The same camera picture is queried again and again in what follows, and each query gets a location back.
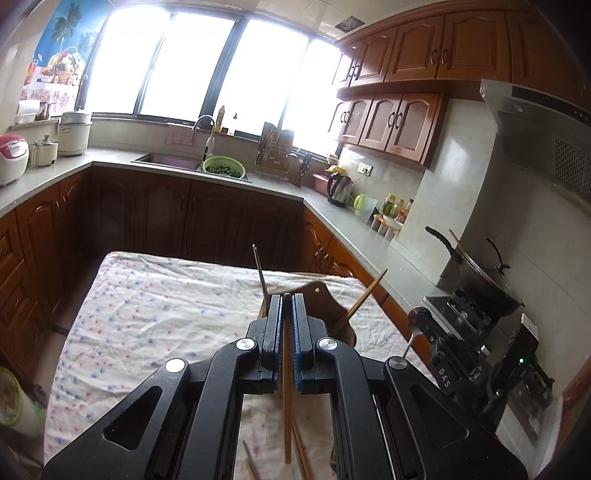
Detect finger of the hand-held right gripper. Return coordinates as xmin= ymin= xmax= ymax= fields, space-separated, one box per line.
xmin=407 ymin=306 xmax=445 ymax=354

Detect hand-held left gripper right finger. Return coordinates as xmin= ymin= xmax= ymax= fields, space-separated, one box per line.
xmin=291 ymin=294 xmax=528 ymax=480

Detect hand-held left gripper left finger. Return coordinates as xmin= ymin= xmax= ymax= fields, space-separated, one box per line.
xmin=41 ymin=294 xmax=283 ymax=480

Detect metal spoon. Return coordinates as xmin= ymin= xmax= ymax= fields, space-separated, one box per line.
xmin=403 ymin=325 xmax=422 ymax=361

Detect wooden utensil holder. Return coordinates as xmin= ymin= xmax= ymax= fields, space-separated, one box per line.
xmin=256 ymin=281 xmax=357 ymax=349

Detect wooden chopstick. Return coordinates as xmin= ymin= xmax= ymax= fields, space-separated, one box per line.
xmin=331 ymin=269 xmax=389 ymax=335
xmin=281 ymin=292 xmax=294 ymax=465
xmin=294 ymin=427 xmax=315 ymax=480

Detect black wok with lid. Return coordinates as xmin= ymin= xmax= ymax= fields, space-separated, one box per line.
xmin=425 ymin=225 xmax=526 ymax=320

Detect group of condiment jars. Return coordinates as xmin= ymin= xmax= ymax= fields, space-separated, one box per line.
xmin=370 ymin=193 xmax=415 ymax=241

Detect floral white tablecloth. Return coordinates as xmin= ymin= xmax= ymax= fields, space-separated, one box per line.
xmin=44 ymin=251 xmax=441 ymax=480

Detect metal chopstick pair centre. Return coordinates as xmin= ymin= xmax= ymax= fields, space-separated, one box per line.
xmin=242 ymin=440 xmax=262 ymax=480

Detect green cup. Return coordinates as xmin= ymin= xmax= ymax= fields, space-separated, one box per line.
xmin=353 ymin=194 xmax=376 ymax=219

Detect steel electric kettle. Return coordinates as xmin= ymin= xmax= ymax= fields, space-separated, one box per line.
xmin=326 ymin=171 xmax=355 ymax=209

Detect wooden lower cabinets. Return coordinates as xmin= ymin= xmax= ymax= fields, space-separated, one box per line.
xmin=0 ymin=165 xmax=446 ymax=386

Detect wooden cabinets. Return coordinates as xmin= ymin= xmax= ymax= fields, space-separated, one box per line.
xmin=0 ymin=165 xmax=446 ymax=386
xmin=327 ymin=0 xmax=591 ymax=170

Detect green colander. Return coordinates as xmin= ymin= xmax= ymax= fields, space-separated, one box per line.
xmin=202 ymin=156 xmax=244 ymax=179

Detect dish rack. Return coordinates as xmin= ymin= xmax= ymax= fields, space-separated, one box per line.
xmin=254 ymin=121 xmax=302 ymax=184

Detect kitchen sink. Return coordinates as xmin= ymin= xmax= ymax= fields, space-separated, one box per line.
xmin=130 ymin=152 xmax=253 ymax=184

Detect metal sink faucet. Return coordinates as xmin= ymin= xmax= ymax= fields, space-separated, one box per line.
xmin=191 ymin=115 xmax=219 ymax=163

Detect steel range hood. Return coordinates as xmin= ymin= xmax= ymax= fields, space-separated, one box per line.
xmin=479 ymin=78 xmax=591 ymax=219

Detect pink dish cloth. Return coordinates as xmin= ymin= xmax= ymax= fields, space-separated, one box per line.
xmin=165 ymin=124 xmax=195 ymax=147

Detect wooden upper cabinets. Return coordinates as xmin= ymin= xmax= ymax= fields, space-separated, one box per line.
xmin=327 ymin=0 xmax=591 ymax=170

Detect green rimmed bowl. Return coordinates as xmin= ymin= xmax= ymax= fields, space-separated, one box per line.
xmin=0 ymin=366 xmax=48 ymax=438

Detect kitchen window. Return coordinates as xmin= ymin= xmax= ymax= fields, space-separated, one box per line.
xmin=79 ymin=0 xmax=358 ymax=160

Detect large white electric pot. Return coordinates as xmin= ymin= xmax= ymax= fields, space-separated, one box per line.
xmin=57 ymin=107 xmax=94 ymax=157

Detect small white electric cooker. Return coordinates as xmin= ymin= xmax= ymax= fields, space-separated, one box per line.
xmin=28 ymin=135 xmax=60 ymax=168

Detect pink white rice cooker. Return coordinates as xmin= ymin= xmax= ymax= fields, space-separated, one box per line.
xmin=0 ymin=134 xmax=31 ymax=186

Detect paper towel roll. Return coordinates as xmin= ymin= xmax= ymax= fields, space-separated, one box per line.
xmin=15 ymin=99 xmax=41 ymax=125

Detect tropical fruit wall poster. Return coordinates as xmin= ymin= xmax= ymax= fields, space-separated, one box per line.
xmin=19 ymin=0 xmax=110 ymax=101

